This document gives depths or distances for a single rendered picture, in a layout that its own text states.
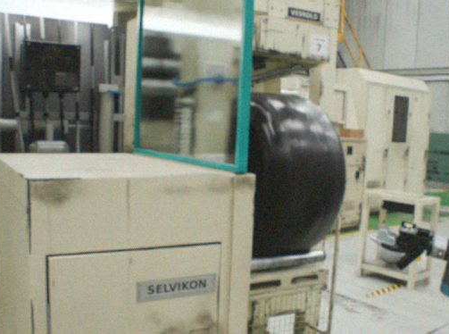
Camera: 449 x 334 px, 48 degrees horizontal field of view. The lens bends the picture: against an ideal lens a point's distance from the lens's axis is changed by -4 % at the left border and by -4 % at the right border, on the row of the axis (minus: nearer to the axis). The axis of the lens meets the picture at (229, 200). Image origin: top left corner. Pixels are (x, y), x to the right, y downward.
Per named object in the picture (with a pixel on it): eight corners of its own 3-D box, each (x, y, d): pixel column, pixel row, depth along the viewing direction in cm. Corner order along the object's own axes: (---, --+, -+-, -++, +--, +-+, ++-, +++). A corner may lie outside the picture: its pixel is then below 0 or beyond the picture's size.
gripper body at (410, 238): (399, 220, 173) (435, 228, 170) (394, 240, 178) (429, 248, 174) (397, 230, 167) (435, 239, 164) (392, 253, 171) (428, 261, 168)
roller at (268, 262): (236, 271, 174) (243, 272, 170) (236, 257, 174) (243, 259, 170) (318, 260, 191) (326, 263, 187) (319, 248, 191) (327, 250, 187)
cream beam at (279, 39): (203, 45, 187) (204, 5, 185) (175, 52, 209) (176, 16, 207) (331, 62, 218) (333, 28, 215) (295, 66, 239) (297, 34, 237)
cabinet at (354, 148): (320, 237, 648) (326, 137, 630) (286, 229, 691) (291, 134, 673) (362, 230, 706) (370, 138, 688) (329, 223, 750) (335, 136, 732)
